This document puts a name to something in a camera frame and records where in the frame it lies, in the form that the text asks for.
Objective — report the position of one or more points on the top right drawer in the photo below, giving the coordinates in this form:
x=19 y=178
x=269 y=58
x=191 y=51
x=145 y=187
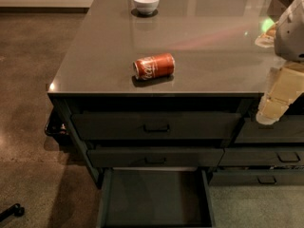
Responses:
x=290 y=129

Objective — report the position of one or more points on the black object on floor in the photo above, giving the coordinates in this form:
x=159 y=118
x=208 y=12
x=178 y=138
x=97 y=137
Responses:
x=15 y=210

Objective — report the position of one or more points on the middle left drawer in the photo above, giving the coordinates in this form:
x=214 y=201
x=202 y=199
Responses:
x=155 y=156

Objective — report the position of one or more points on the top left drawer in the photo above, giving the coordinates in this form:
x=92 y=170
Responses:
x=155 y=125

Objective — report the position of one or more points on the middle right drawer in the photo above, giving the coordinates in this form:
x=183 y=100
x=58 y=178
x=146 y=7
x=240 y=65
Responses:
x=262 y=156

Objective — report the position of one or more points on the red coke can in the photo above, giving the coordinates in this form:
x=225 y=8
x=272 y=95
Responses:
x=153 y=67

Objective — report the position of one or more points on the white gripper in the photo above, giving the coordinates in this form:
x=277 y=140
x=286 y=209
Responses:
x=291 y=35

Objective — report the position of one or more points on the white bowl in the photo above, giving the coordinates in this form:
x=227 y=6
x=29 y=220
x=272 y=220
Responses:
x=146 y=7

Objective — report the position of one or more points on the dark cabinet with grey top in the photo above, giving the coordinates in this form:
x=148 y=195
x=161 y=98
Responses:
x=218 y=68

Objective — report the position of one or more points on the open bottom left drawer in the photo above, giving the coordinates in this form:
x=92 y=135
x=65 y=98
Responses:
x=155 y=199

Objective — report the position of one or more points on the black side basket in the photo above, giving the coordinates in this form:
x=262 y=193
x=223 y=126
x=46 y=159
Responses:
x=56 y=129

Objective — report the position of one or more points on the bottom right drawer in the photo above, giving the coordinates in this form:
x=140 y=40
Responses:
x=258 y=177

